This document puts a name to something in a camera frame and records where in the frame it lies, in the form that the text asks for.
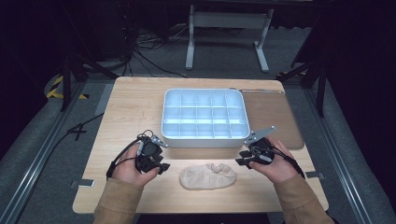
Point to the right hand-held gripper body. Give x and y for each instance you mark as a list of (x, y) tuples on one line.
[(261, 149)]

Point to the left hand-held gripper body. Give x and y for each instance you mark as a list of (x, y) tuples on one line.
[(150, 152)]

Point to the beige sock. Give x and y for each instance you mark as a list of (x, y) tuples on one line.
[(205, 178)]

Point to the white divided storage box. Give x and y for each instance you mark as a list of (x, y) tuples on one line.
[(205, 115)]

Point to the person's left hand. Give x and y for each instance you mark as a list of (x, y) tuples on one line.
[(127, 168)]

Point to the person's right hand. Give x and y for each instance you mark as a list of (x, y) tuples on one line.
[(280, 169)]

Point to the black tripod stand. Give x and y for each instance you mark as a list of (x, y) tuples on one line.
[(320, 90), (66, 84)]

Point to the yellow black hazard tape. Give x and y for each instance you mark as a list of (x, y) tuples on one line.
[(53, 91)]

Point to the grey metal stand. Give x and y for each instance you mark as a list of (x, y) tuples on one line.
[(229, 20)]

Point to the small grey table bracket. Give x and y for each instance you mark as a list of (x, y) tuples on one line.
[(314, 174), (84, 183)]

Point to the grey metal floor rail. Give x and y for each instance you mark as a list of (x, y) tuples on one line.
[(34, 168), (339, 155)]

